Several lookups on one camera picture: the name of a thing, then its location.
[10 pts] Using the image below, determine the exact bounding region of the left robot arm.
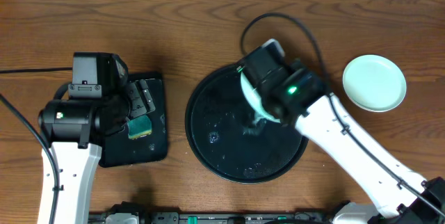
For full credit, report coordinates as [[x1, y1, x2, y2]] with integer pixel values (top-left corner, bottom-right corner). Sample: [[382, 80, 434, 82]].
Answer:
[[38, 52, 154, 223]]

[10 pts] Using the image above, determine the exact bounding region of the mint green plate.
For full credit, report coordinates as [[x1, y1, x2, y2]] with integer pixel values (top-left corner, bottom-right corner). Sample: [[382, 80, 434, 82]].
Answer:
[[342, 54, 407, 112], [241, 72, 280, 123]]

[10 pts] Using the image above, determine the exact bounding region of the black rectangular tray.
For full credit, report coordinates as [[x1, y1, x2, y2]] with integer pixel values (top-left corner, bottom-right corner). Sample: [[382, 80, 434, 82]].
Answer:
[[99, 72, 168, 168]]

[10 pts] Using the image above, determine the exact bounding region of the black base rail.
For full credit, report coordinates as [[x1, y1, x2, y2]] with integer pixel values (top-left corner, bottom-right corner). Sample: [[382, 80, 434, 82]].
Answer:
[[87, 202, 334, 224]]

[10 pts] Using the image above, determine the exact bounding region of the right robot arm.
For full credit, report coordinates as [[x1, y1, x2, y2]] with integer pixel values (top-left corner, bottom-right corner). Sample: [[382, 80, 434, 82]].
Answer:
[[238, 44, 444, 223]]

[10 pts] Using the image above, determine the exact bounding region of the round black tray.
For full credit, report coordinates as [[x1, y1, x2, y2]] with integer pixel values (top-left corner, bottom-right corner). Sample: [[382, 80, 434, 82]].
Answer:
[[185, 65, 309, 184]]

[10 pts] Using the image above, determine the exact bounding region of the green yellow sponge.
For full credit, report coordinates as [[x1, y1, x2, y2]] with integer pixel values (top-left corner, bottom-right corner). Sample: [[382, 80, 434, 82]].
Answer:
[[127, 115, 152, 140]]

